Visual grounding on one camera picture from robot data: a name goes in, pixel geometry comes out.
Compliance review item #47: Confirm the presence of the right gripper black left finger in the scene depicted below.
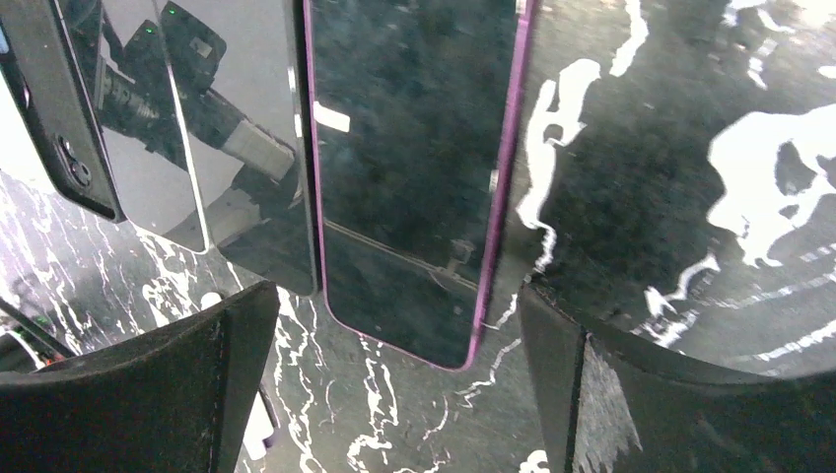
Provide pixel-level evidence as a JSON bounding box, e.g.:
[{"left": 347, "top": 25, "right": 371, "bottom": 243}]
[{"left": 1, "top": 282, "right": 280, "bottom": 472}]

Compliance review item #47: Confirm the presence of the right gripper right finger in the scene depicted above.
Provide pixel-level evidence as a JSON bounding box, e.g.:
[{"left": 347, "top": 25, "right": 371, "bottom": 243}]
[{"left": 519, "top": 284, "right": 835, "bottom": 472}]

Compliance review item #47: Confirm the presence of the blue phone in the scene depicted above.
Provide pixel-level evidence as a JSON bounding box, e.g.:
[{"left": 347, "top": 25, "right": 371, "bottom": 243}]
[{"left": 160, "top": 1, "right": 318, "bottom": 296}]

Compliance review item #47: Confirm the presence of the black smartphone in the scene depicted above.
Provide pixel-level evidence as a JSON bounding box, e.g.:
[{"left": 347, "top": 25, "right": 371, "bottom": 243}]
[{"left": 55, "top": 1, "right": 209, "bottom": 253}]

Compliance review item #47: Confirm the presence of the purple phone black case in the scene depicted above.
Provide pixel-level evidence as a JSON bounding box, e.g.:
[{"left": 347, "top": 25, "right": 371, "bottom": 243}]
[{"left": 304, "top": 1, "right": 533, "bottom": 371}]

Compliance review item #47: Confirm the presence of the white purple marker left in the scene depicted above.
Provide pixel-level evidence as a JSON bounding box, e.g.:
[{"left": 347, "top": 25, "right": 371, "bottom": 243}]
[{"left": 243, "top": 384, "right": 280, "bottom": 460}]

